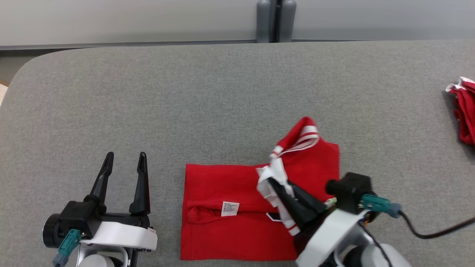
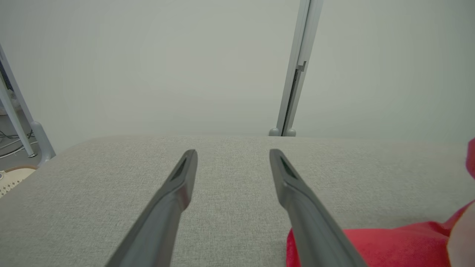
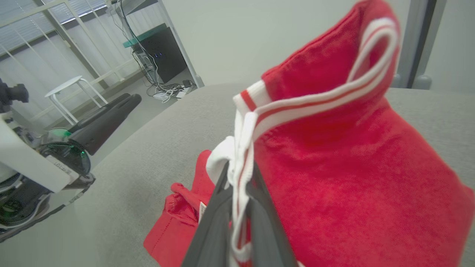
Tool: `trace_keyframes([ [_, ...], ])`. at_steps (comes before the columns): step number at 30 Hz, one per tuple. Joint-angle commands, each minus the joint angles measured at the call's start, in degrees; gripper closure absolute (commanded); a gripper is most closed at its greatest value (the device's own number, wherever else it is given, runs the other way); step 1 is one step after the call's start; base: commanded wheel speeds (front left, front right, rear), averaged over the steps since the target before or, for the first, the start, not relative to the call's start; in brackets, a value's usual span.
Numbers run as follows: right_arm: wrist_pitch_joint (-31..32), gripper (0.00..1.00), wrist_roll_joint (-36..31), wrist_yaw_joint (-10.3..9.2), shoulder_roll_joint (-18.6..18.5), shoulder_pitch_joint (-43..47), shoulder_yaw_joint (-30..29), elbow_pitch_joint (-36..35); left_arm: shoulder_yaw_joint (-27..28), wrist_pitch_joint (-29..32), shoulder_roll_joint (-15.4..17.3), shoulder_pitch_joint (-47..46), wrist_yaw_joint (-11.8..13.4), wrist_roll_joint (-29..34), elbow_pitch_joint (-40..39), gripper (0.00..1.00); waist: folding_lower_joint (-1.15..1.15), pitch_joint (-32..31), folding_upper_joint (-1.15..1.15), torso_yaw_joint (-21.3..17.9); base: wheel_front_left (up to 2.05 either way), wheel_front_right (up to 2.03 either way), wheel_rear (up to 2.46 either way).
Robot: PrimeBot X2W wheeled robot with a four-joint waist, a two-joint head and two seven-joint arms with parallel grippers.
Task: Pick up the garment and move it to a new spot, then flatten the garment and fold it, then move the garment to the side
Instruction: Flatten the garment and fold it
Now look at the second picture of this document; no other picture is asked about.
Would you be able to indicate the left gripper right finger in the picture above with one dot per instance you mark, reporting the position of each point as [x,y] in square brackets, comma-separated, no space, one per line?
[311,222]

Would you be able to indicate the cream laundry basket tan rim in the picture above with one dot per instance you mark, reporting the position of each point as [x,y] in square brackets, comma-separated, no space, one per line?
[13,178]

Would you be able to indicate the red jersey white striped trim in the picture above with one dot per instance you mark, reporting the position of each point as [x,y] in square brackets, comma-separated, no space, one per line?
[400,246]

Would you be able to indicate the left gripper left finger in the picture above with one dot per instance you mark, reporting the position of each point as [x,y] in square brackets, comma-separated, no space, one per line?
[163,222]

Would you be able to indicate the grey partition post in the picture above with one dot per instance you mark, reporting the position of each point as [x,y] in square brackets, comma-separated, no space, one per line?
[298,74]

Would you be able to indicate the grey fabric sofa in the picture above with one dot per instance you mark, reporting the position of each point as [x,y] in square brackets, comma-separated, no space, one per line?
[230,207]

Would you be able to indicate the silver metal pole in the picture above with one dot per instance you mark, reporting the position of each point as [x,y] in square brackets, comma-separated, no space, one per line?
[15,118]

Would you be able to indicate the grey partition leg with foot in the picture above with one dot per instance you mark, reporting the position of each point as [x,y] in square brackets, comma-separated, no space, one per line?
[41,141]

